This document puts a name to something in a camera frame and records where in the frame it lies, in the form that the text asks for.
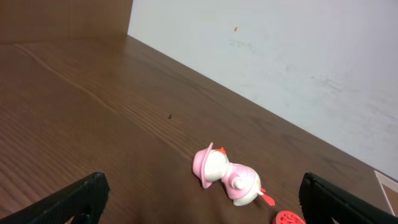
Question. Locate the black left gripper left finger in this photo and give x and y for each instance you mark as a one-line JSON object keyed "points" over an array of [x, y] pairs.
{"points": [[81, 202]]}

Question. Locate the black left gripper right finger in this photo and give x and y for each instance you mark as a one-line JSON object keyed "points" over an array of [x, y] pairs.
{"points": [[324, 202]]}

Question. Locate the orange round disc toy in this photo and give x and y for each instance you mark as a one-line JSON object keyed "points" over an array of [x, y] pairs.
{"points": [[287, 217]]}

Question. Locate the pink white duck toy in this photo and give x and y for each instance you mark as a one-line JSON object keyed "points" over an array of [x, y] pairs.
{"points": [[242, 183]]}

